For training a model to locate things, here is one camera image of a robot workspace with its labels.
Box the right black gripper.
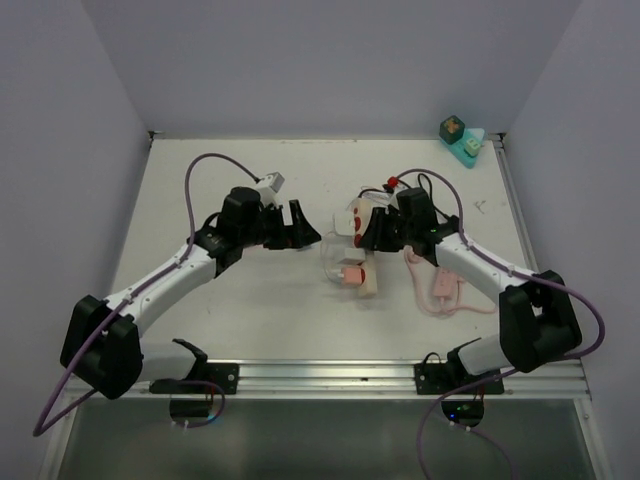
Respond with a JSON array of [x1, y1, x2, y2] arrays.
[[358, 206, 415, 253]]

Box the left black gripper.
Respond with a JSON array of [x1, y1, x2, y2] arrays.
[[239, 199, 320, 250]]

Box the orange plug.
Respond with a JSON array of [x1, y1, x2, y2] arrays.
[[338, 266, 366, 287]]

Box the beige power strip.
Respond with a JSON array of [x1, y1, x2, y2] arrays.
[[349, 199, 381, 300]]

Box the pink power strip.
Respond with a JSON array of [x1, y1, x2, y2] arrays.
[[403, 247, 497, 316]]

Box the white folding extension socket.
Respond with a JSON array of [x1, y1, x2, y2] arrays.
[[333, 198, 373, 238]]

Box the white plug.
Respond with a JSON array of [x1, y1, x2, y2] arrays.
[[336, 247, 366, 267]]

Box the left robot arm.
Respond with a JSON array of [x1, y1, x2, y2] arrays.
[[60, 187, 321, 400]]

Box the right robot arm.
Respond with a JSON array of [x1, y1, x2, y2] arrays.
[[356, 188, 582, 393]]

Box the dark green cube charger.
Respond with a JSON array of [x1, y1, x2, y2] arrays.
[[439, 115, 466, 145]]

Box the teal power strip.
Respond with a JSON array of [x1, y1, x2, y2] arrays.
[[441, 128, 487, 169]]

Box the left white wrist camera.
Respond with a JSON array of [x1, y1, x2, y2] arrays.
[[255, 172, 285, 207]]

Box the black coiled cable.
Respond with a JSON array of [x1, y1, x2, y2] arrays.
[[417, 172, 451, 221]]

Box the aluminium rail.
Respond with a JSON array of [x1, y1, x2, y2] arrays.
[[64, 355, 591, 401]]

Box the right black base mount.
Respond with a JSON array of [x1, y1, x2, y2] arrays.
[[413, 351, 500, 395]]

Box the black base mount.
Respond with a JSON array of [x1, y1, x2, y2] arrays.
[[413, 351, 500, 395], [140, 339, 240, 395]]

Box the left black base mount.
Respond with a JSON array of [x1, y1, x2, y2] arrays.
[[140, 339, 240, 395]]

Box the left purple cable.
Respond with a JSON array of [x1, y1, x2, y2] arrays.
[[32, 153, 261, 437]]

